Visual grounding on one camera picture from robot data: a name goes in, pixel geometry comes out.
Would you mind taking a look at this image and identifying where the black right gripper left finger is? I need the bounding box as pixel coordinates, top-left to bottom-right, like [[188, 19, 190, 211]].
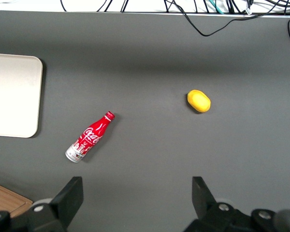
[[26, 176, 84, 232]]

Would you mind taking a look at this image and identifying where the red Coca-Cola bottle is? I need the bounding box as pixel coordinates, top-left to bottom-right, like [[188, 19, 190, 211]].
[[65, 111, 116, 163]]

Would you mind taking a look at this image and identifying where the brown wooden board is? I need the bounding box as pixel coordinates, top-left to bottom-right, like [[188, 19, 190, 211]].
[[0, 180, 33, 219]]

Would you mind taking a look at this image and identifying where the white rounded plastic tray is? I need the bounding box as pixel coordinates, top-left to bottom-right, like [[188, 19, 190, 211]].
[[0, 53, 44, 139]]

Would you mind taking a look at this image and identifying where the long looping black cable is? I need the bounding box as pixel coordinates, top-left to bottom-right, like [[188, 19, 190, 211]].
[[164, 0, 290, 37]]

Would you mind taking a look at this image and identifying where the teal cable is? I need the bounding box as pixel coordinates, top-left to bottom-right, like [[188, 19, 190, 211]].
[[209, 0, 219, 14]]

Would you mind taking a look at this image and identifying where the yellow lemon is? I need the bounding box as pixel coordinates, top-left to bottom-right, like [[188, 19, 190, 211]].
[[187, 89, 212, 114]]

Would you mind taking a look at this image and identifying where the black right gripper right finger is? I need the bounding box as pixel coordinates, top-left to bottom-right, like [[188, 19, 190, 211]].
[[183, 176, 254, 232]]

